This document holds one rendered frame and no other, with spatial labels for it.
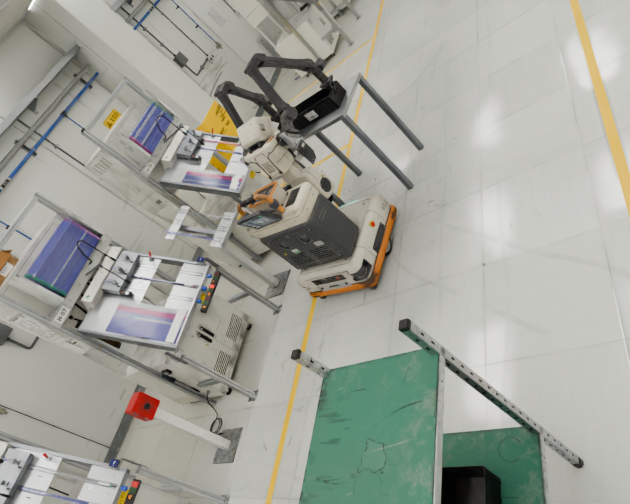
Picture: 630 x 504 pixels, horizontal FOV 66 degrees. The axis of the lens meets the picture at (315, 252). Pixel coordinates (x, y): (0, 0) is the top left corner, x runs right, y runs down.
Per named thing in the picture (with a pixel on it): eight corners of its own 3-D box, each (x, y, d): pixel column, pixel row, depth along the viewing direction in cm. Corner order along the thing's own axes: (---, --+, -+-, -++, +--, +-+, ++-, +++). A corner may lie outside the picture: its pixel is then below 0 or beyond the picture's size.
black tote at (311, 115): (287, 138, 369) (276, 128, 363) (294, 122, 377) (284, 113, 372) (339, 107, 328) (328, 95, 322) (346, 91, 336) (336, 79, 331)
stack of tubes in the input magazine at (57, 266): (101, 237, 351) (66, 216, 338) (66, 295, 321) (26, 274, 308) (94, 243, 359) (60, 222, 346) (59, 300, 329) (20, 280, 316)
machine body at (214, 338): (255, 319, 412) (197, 282, 382) (231, 398, 370) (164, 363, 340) (212, 335, 453) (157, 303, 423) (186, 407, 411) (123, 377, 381)
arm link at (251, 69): (237, 69, 296) (243, 60, 287) (252, 59, 302) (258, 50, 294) (285, 126, 305) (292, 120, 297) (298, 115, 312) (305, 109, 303)
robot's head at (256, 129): (260, 138, 298) (252, 115, 297) (241, 150, 313) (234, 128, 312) (277, 137, 308) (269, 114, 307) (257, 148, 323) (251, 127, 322)
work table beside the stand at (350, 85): (413, 188, 356) (342, 114, 317) (345, 212, 406) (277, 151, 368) (424, 145, 379) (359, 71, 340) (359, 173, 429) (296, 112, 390)
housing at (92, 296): (128, 258, 370) (122, 247, 359) (98, 312, 340) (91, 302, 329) (118, 257, 371) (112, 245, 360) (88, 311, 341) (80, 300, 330)
